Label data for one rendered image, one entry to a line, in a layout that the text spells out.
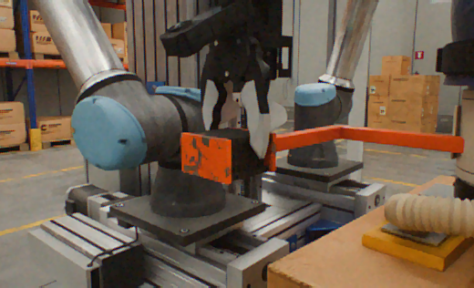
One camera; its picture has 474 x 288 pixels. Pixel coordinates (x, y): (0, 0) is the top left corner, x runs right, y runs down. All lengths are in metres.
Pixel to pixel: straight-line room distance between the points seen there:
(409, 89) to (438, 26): 3.07
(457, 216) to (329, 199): 0.64
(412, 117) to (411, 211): 7.33
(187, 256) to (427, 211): 0.41
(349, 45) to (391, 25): 9.66
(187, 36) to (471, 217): 0.34
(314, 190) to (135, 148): 0.63
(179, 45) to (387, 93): 7.56
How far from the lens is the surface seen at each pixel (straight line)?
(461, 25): 0.57
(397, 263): 0.51
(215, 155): 0.42
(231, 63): 0.45
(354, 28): 1.20
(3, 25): 7.56
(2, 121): 7.50
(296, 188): 1.11
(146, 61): 1.04
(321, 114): 1.07
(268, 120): 0.44
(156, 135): 0.60
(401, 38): 10.72
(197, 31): 0.41
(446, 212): 0.46
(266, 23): 0.49
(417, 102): 7.75
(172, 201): 0.70
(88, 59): 0.66
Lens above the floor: 1.29
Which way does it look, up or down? 9 degrees down
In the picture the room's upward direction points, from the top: straight up
